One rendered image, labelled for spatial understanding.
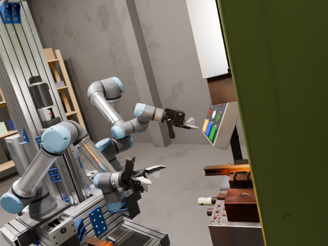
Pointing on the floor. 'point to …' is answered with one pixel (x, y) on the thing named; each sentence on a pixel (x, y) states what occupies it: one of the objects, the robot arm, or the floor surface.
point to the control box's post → (235, 147)
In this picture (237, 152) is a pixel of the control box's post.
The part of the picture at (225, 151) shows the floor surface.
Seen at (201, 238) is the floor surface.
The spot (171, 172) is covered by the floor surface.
